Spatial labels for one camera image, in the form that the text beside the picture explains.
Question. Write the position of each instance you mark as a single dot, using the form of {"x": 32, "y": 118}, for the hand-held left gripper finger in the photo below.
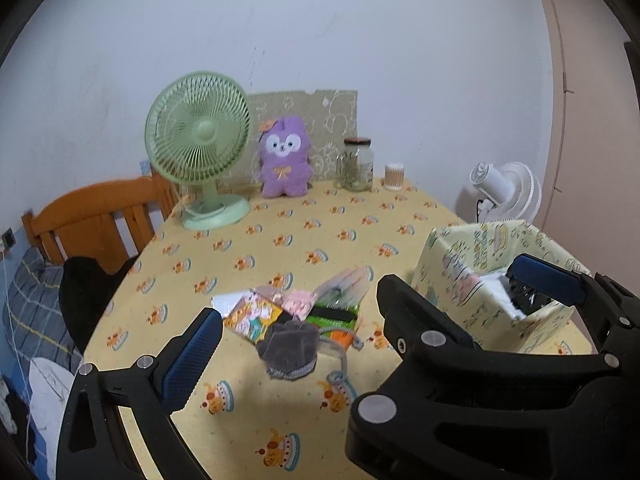
{"x": 192, "y": 355}

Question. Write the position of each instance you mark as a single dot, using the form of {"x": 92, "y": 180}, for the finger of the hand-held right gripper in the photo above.
{"x": 547, "y": 279}
{"x": 425, "y": 320}

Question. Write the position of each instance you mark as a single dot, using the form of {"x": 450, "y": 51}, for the yellow patterned box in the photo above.
{"x": 450, "y": 280}

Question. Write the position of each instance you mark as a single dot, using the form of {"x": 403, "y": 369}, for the pink soft item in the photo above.
{"x": 299, "y": 300}

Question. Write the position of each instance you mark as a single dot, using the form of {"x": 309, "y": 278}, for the white paper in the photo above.
{"x": 225, "y": 302}

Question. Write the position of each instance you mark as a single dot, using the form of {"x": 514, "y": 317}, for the colourful snack packet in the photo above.
{"x": 252, "y": 317}

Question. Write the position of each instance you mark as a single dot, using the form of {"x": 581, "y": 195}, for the clear plastic bag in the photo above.
{"x": 345, "y": 285}

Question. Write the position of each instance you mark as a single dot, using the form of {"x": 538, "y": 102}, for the white fan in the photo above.
{"x": 510, "y": 190}

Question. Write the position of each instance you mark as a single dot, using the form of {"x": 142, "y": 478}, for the black cloth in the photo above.
{"x": 90, "y": 295}

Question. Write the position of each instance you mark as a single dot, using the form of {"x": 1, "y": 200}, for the cotton swab container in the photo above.
{"x": 394, "y": 177}

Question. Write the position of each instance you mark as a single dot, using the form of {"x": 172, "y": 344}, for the white cloth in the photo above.
{"x": 47, "y": 400}

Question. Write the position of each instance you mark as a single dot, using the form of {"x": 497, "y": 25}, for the yellow printed tablecloth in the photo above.
{"x": 300, "y": 220}

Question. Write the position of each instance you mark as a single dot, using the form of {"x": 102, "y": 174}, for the glass jar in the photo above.
{"x": 357, "y": 165}

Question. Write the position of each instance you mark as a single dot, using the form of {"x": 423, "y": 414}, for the blue plaid bedding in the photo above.
{"x": 30, "y": 300}

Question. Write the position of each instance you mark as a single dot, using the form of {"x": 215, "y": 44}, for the orange wooden headboard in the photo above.
{"x": 90, "y": 210}

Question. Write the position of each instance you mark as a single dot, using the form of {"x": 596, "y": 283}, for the beige door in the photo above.
{"x": 585, "y": 85}

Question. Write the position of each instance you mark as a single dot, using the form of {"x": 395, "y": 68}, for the purple plush bunny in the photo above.
{"x": 285, "y": 160}

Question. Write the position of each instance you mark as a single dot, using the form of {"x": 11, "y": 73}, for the beige patterned board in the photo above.
{"x": 330, "y": 120}

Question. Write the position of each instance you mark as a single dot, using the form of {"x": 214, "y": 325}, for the green desk fan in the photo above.
{"x": 197, "y": 130}

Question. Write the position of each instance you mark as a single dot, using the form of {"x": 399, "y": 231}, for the wall socket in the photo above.
{"x": 8, "y": 238}

